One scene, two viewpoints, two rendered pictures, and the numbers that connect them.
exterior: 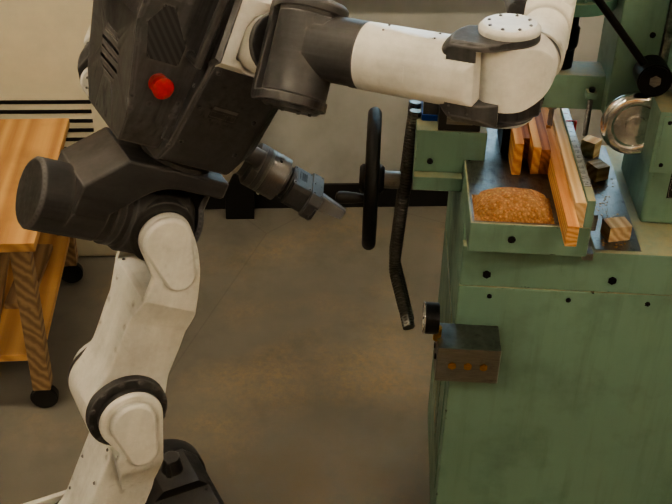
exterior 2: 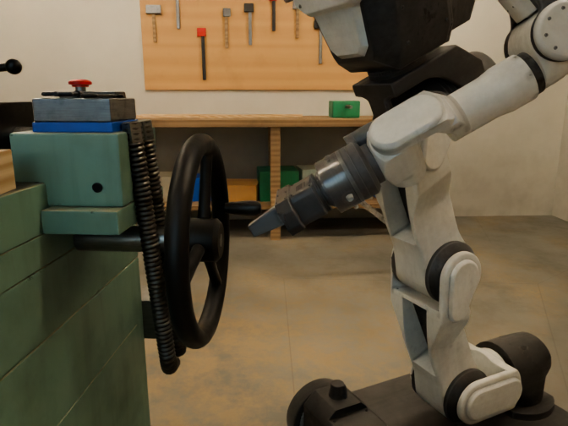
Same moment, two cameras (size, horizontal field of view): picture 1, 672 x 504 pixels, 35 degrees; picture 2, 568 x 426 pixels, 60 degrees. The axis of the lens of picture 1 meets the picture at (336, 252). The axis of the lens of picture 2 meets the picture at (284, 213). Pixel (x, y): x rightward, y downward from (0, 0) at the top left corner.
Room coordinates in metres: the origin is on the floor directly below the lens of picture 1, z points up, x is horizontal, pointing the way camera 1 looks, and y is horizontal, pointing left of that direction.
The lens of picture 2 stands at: (2.54, 0.06, 1.00)
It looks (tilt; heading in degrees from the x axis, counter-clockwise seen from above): 13 degrees down; 182
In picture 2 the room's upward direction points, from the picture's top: straight up
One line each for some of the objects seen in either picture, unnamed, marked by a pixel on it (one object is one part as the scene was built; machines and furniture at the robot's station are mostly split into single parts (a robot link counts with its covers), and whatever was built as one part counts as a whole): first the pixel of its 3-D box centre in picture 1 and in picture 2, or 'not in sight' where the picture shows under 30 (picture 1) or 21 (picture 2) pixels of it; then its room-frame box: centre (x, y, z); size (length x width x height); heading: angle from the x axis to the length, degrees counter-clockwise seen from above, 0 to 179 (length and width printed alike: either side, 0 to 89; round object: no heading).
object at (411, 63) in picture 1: (448, 67); not in sight; (1.29, -0.14, 1.32); 0.22 x 0.12 x 0.13; 64
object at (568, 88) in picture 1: (565, 88); not in sight; (1.87, -0.43, 1.03); 0.14 x 0.07 x 0.09; 88
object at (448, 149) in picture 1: (448, 135); (91, 162); (1.88, -0.22, 0.91); 0.15 x 0.14 x 0.09; 178
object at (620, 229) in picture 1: (616, 229); not in sight; (1.71, -0.53, 0.82); 0.04 x 0.04 x 0.03; 13
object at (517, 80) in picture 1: (523, 58); not in sight; (1.32, -0.24, 1.32); 0.19 x 0.11 x 0.10; 165
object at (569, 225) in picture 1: (552, 157); not in sight; (1.79, -0.40, 0.92); 0.56 x 0.02 x 0.04; 178
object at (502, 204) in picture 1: (513, 200); not in sight; (1.63, -0.31, 0.92); 0.14 x 0.09 x 0.04; 88
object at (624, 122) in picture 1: (634, 123); not in sight; (1.75, -0.53, 1.02); 0.12 x 0.03 x 0.12; 88
